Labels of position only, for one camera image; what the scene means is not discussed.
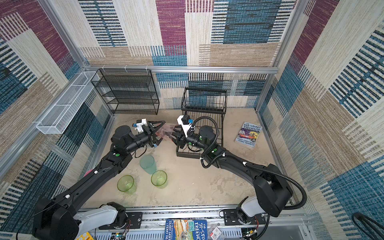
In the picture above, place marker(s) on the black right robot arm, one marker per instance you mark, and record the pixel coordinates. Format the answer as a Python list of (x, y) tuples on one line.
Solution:
[(272, 188)]

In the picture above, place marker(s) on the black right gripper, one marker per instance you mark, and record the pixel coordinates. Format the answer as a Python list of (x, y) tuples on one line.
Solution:
[(181, 138)]

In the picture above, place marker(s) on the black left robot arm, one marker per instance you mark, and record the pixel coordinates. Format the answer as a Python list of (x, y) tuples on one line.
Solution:
[(59, 219)]

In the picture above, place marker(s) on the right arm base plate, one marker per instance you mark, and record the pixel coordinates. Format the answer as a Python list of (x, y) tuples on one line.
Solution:
[(231, 218)]

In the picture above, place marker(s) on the treehouse book at front edge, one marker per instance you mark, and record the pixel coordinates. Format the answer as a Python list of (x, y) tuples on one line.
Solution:
[(180, 229)]

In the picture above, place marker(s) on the small clear packet with label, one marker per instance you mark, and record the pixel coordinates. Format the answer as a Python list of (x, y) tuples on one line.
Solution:
[(215, 233)]

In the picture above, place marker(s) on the yellow perforated tray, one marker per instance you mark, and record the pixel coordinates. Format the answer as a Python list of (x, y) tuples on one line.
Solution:
[(85, 236)]

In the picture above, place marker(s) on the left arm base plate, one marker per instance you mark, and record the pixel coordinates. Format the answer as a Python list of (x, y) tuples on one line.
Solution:
[(135, 219)]

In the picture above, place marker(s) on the green plastic cup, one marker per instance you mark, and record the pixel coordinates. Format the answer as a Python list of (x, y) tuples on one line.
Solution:
[(127, 184), (159, 179)]

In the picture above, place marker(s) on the teal translucent plastic cup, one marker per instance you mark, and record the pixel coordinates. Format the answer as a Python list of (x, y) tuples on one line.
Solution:
[(148, 164)]

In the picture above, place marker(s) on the pink translucent plastic cup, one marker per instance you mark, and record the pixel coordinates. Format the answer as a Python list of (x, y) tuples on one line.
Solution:
[(166, 131)]

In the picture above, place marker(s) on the black mesh shelf unit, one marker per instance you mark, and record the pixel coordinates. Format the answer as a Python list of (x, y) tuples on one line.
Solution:
[(127, 91)]

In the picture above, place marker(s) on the black wire dish rack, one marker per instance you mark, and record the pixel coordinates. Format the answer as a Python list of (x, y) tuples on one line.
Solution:
[(206, 102)]

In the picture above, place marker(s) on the treehouse paperback book on table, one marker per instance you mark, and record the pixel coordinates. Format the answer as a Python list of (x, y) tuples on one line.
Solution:
[(248, 135)]

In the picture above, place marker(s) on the white wire wall basket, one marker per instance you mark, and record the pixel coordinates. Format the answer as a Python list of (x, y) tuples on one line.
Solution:
[(57, 119)]

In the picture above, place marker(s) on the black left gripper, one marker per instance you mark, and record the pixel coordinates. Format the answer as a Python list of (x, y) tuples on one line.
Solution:
[(151, 137)]

